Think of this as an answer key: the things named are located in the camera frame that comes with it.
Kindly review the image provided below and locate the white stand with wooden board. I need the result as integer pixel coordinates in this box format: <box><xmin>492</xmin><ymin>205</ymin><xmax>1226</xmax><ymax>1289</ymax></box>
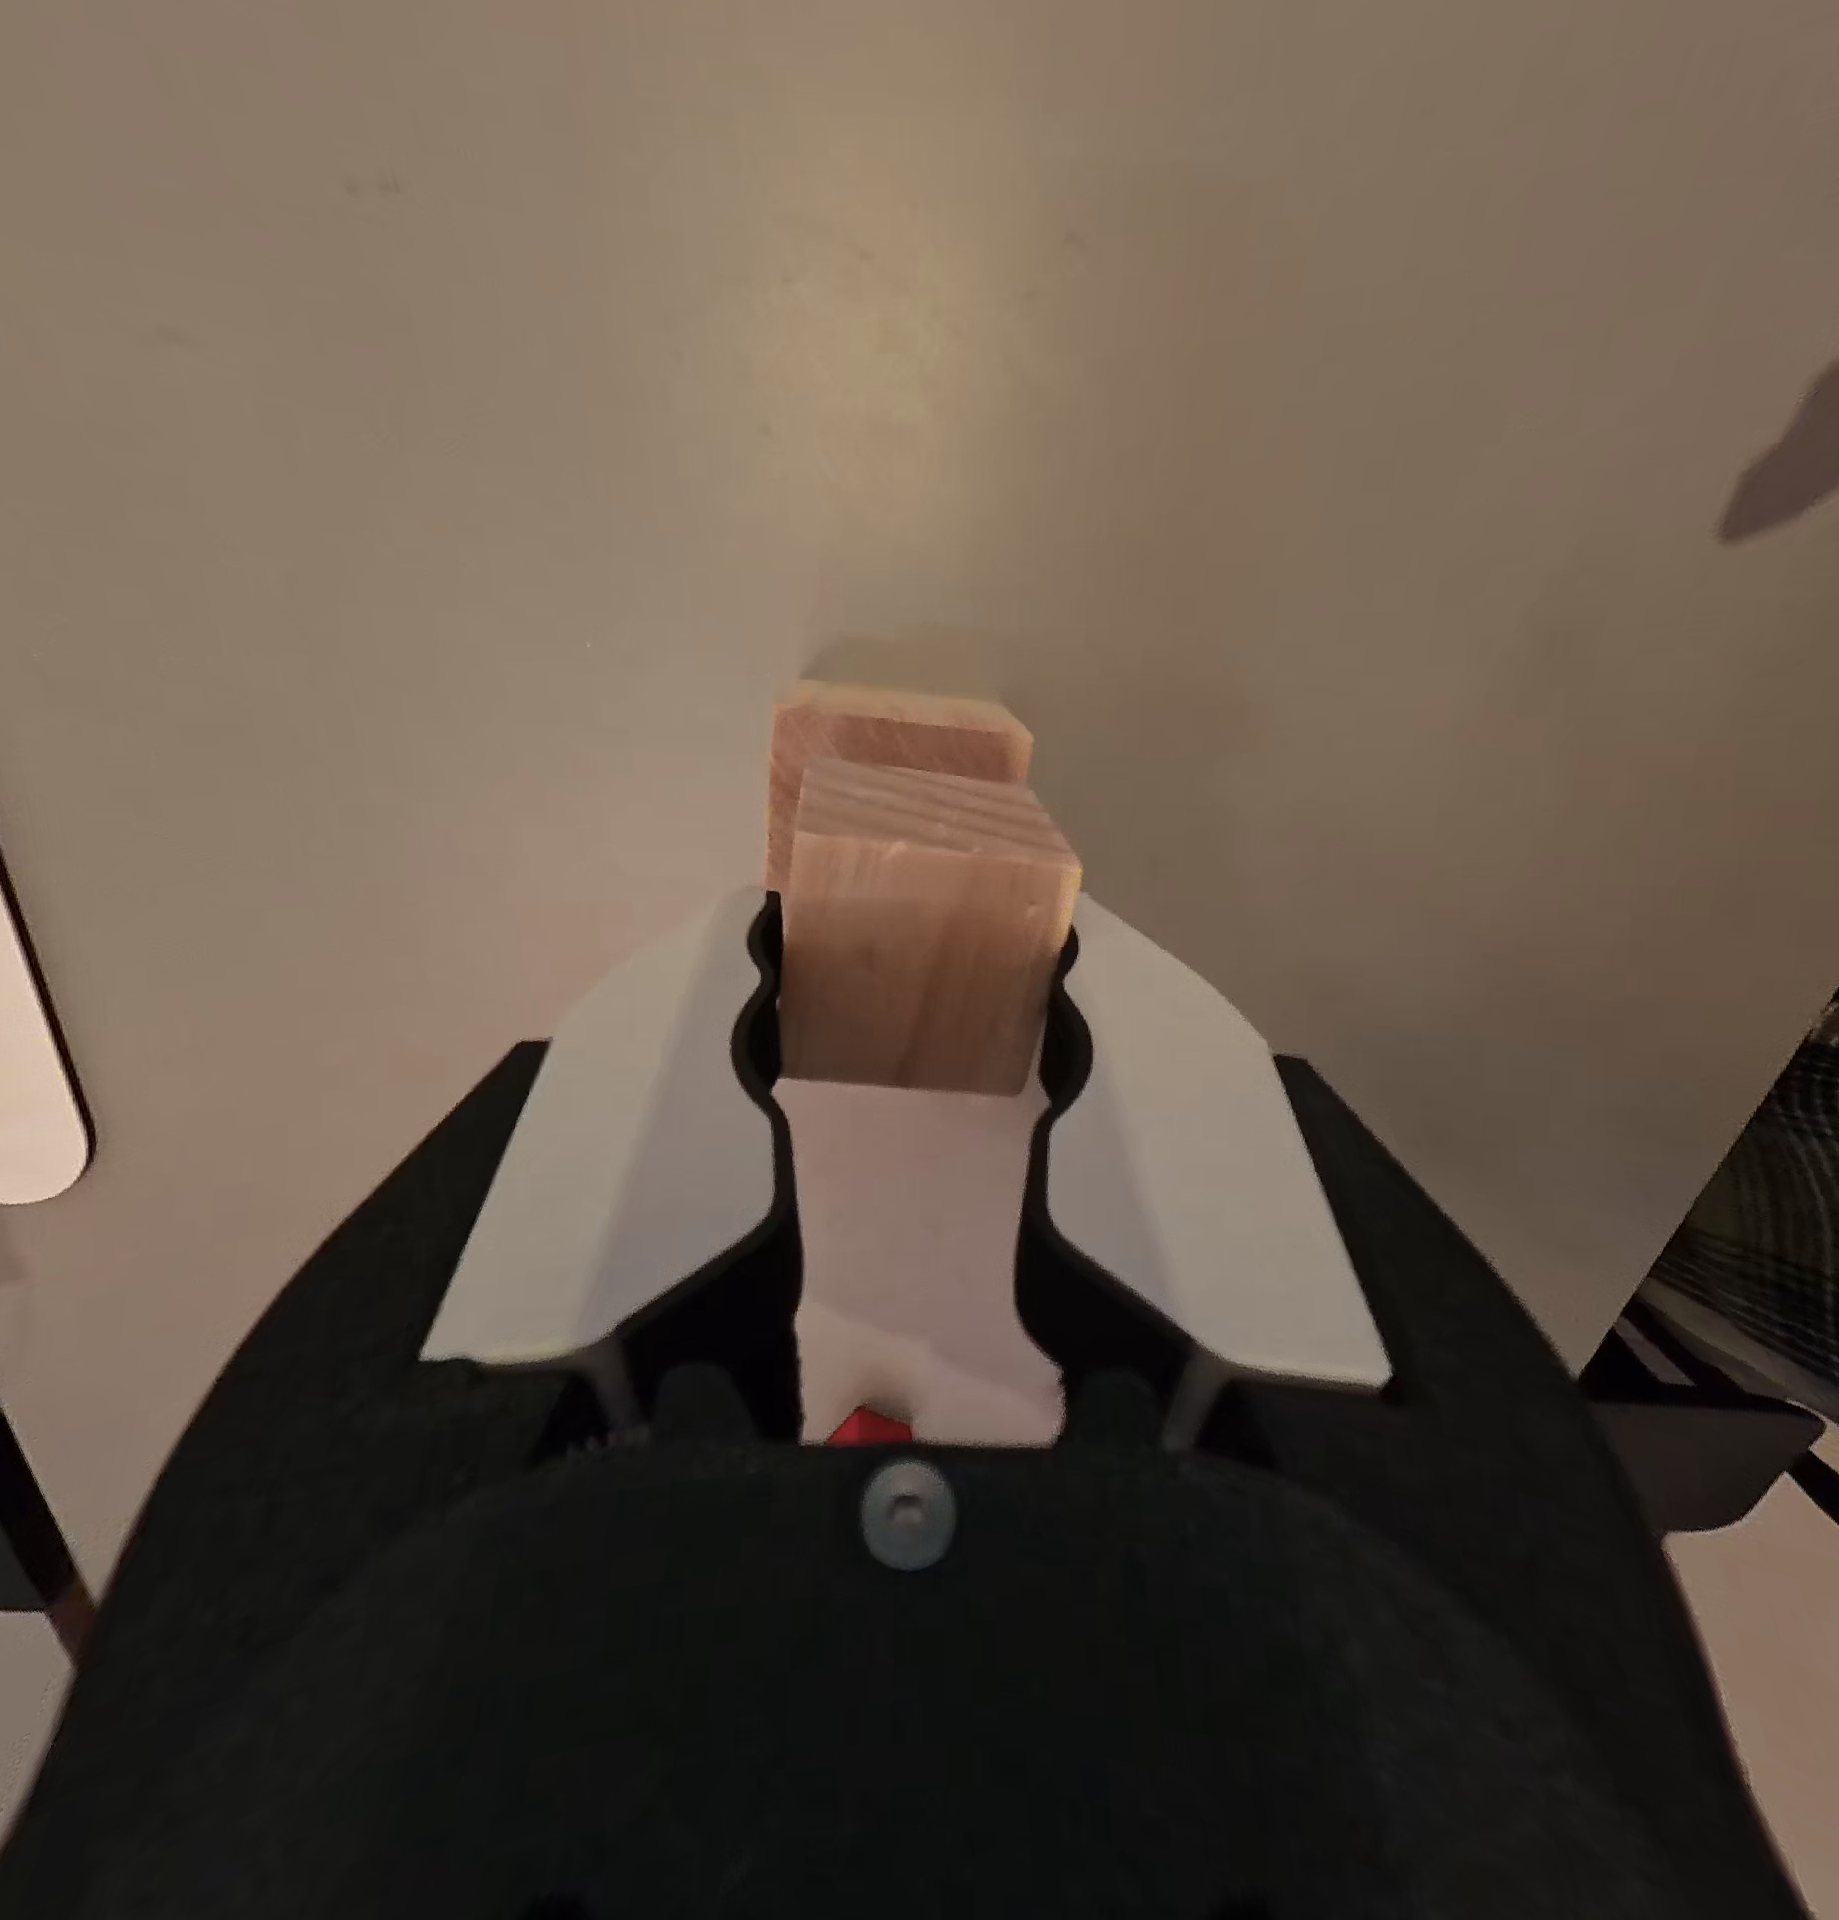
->
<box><xmin>0</xmin><ymin>730</ymin><xmax>96</xmax><ymax>1204</ymax></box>

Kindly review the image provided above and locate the large natural wooden cube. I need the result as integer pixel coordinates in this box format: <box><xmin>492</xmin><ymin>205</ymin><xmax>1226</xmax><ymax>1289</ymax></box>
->
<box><xmin>767</xmin><ymin>676</ymin><xmax>1038</xmax><ymax>900</ymax></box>

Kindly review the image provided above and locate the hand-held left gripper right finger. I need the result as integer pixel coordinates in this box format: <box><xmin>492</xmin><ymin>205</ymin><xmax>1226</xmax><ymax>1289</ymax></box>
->
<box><xmin>1014</xmin><ymin>899</ymin><xmax>1397</xmax><ymax>1455</ymax></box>

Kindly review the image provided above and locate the black table bracket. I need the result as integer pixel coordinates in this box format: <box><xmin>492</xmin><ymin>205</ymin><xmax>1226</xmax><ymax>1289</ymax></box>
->
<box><xmin>1577</xmin><ymin>1322</ymin><xmax>1829</xmax><ymax>1540</ymax></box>

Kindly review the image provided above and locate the person's plaid shirt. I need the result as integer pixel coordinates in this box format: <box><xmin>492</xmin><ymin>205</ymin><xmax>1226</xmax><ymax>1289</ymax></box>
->
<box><xmin>1643</xmin><ymin>1004</ymin><xmax>1839</xmax><ymax>1446</ymax></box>

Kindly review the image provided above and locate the small natural wooden cube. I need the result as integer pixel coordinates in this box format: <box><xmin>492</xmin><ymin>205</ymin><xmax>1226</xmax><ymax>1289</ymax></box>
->
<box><xmin>774</xmin><ymin>759</ymin><xmax>1086</xmax><ymax>1096</ymax></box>

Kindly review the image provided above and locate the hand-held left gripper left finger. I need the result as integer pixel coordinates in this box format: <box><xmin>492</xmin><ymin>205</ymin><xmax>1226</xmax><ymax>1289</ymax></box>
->
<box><xmin>421</xmin><ymin>889</ymin><xmax>797</xmax><ymax>1429</ymax></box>

